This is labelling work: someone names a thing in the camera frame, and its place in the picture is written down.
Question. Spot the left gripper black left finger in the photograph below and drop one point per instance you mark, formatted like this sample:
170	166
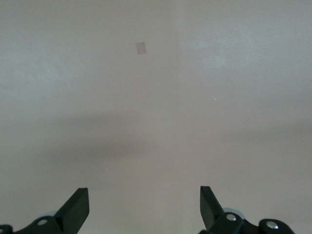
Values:
70	214

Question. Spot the small brown tape patch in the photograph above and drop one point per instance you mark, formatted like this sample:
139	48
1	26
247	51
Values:
141	48

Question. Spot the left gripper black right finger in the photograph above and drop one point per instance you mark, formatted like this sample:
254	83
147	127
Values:
212	214

